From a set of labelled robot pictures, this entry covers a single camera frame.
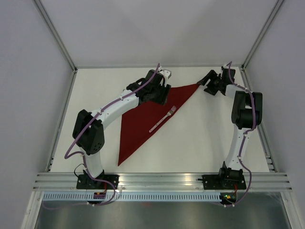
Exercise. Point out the aluminium frame post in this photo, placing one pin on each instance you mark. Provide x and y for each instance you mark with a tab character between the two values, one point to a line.
47	20
266	26

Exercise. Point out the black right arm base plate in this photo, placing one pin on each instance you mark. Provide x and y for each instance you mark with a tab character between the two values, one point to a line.
215	182

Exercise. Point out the right aluminium side rail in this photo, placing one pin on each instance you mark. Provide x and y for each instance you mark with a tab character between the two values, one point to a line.
260	127

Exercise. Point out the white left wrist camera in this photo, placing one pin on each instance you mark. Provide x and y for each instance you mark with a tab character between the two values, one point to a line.
166	73

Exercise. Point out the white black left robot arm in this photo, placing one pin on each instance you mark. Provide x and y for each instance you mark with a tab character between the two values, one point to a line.
89	128

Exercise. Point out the white slotted cable duct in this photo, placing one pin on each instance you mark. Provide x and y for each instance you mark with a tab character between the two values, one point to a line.
137	196

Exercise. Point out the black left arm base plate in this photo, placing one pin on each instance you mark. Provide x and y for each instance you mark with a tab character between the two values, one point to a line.
85	182

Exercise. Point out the aluminium front rail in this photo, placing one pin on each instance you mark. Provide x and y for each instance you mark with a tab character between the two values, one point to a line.
180	182

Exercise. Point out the aluminium side rail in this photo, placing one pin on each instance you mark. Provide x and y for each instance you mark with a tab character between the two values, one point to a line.
260	127
54	142

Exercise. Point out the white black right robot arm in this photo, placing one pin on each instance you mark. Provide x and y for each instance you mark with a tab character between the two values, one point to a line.
247	112

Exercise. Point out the left aluminium side rail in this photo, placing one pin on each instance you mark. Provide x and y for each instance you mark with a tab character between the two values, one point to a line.
54	142

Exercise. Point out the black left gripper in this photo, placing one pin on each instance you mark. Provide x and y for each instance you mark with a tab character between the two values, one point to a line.
165	90

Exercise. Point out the dark red cloth napkin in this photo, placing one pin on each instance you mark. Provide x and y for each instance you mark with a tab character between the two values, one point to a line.
137	123

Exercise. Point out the left aluminium frame post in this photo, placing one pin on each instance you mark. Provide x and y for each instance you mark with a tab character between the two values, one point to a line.
47	20

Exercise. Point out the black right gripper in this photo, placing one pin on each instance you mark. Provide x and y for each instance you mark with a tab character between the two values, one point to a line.
212	75

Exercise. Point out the right aluminium frame post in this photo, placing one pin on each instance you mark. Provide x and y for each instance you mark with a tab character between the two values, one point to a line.
266	26

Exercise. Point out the silver metal fork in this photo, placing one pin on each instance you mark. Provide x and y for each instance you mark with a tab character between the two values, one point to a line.
169	113

